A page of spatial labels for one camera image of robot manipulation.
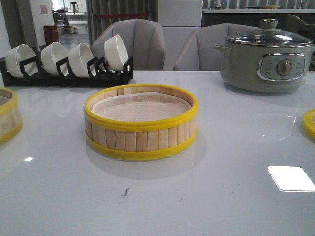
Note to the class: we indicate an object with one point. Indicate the black dish rack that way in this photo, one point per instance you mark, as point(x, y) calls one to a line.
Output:
point(99, 74)

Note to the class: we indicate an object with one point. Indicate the white bowl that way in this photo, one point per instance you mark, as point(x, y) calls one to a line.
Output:
point(78, 57)
point(15, 56)
point(115, 53)
point(50, 55)

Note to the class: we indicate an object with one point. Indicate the glass pot lid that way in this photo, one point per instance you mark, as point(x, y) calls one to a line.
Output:
point(269, 35)

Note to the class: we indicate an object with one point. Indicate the grey chair right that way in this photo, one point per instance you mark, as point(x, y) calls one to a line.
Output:
point(198, 52)

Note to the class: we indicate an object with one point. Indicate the woven bamboo steamer lid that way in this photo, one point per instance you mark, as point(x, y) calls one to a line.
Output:
point(308, 123)

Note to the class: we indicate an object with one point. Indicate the grey chair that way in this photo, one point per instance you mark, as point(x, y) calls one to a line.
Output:
point(198, 52)
point(143, 39)

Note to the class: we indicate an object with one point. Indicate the grey chair left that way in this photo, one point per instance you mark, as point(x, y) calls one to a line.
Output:
point(143, 39)

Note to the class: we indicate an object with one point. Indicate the grey electric cooking pot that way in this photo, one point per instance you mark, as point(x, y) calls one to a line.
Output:
point(264, 69)

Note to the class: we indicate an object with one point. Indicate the bamboo steamer tier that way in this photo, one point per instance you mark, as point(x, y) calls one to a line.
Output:
point(11, 120)
point(141, 121)

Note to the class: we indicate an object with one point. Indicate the white cabinet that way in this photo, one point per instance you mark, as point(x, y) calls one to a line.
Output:
point(178, 19)

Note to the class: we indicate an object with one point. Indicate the red bin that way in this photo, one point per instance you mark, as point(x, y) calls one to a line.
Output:
point(51, 34)

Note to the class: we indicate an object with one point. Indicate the white bowl far left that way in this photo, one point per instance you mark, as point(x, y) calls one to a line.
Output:
point(15, 56)

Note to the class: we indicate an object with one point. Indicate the white bowl right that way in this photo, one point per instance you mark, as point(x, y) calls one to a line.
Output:
point(115, 53)

